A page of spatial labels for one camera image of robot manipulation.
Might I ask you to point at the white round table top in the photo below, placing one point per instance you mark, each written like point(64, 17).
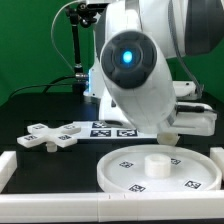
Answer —
point(157, 168)

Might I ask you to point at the white frame rail fixture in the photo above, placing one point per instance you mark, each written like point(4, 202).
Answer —
point(105, 206)

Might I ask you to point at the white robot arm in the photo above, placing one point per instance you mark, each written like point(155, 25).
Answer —
point(134, 39)

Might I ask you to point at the white cross-shaped table base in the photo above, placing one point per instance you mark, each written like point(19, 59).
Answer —
point(62, 136)

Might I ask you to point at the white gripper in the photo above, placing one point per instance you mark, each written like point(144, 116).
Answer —
point(202, 124)

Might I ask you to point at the white marker sheet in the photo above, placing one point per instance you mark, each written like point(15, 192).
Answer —
point(97, 130)

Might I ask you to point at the black camera stand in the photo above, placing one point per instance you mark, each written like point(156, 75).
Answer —
point(81, 15)

